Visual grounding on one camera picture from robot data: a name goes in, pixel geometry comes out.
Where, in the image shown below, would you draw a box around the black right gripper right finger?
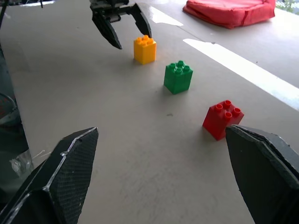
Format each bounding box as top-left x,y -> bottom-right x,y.
225,125 -> 299,224

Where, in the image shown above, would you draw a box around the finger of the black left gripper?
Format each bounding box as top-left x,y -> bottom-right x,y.
92,11 -> 123,50
121,3 -> 153,38

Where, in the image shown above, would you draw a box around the yellow toy brick cube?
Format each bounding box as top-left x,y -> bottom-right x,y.
133,35 -> 157,65

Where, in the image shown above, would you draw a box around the crumpled clear plastic film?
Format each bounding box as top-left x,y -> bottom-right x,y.
9,150 -> 35,179

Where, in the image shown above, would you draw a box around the red fabric bag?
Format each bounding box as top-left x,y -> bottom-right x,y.
182,0 -> 276,29

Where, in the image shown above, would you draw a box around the green toy brick cube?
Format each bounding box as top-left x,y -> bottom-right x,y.
163,60 -> 194,95

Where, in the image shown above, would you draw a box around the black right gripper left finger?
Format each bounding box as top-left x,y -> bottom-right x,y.
0,127 -> 99,224

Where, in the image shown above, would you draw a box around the red toy brick cube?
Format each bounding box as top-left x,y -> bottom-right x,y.
202,100 -> 245,141

